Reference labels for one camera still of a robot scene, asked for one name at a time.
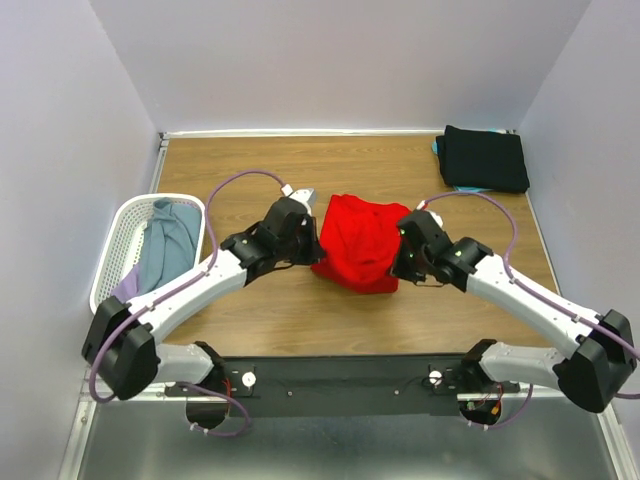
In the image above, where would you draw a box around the red t shirt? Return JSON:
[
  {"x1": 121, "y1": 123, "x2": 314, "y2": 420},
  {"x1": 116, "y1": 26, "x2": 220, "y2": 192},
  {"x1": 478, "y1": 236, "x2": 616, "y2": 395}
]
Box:
[{"x1": 311, "y1": 194, "x2": 410, "y2": 294}]

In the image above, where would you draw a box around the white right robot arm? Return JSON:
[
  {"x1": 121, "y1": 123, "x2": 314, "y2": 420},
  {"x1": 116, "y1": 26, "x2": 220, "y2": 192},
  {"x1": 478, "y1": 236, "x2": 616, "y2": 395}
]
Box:
[{"x1": 391, "y1": 210, "x2": 636, "y2": 413}]

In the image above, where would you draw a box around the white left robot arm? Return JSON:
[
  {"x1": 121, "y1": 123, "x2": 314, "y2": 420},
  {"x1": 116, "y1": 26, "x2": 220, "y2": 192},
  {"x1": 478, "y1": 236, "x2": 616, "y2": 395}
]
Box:
[{"x1": 81, "y1": 188, "x2": 325, "y2": 400}]

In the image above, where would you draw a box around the cyan folded t shirt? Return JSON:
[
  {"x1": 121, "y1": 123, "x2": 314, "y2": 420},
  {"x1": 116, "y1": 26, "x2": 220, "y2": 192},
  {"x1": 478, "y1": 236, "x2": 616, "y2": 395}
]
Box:
[{"x1": 432, "y1": 128, "x2": 509, "y2": 192}]

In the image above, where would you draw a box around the black folded t shirt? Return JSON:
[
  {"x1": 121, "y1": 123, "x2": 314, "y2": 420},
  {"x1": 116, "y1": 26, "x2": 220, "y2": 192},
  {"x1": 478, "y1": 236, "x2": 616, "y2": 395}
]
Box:
[{"x1": 435, "y1": 125, "x2": 530, "y2": 194}]

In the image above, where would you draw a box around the grey blue t shirt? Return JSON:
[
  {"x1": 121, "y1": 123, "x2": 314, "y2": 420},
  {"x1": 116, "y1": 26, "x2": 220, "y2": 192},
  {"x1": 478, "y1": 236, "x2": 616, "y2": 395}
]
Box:
[{"x1": 137, "y1": 198, "x2": 202, "y2": 294}]

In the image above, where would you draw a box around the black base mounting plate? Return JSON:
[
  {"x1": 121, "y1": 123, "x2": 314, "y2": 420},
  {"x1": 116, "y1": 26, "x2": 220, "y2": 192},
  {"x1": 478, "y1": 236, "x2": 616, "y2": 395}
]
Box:
[{"x1": 165, "y1": 353, "x2": 519, "y2": 432}]

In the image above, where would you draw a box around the white laundry basket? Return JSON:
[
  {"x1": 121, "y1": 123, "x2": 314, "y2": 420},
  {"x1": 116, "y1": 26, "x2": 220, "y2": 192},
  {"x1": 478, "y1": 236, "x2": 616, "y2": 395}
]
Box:
[{"x1": 89, "y1": 193, "x2": 205, "y2": 313}]

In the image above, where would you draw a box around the lavender t shirt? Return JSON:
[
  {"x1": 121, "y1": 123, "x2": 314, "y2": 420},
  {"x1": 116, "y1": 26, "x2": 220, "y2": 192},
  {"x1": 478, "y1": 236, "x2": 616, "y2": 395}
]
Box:
[{"x1": 111, "y1": 264, "x2": 139, "y2": 302}]

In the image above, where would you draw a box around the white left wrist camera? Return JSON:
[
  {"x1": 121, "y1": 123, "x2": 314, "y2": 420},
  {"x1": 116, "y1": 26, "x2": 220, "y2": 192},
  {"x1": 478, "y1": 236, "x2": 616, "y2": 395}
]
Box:
[{"x1": 280, "y1": 184, "x2": 317, "y2": 209}]

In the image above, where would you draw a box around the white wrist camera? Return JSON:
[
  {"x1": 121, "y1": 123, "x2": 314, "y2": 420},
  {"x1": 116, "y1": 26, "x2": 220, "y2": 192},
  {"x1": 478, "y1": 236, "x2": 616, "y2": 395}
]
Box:
[
  {"x1": 416, "y1": 200, "x2": 443, "y2": 228},
  {"x1": 280, "y1": 184, "x2": 317, "y2": 209}
]

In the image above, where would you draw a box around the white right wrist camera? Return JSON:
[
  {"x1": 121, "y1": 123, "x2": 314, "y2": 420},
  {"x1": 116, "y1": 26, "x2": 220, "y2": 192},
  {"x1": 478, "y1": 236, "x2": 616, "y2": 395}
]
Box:
[{"x1": 416, "y1": 200, "x2": 443, "y2": 228}]

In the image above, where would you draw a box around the aluminium frame rail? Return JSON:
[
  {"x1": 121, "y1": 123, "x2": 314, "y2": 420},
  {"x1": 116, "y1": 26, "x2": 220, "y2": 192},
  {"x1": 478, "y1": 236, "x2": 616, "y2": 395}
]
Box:
[{"x1": 60, "y1": 389, "x2": 637, "y2": 479}]

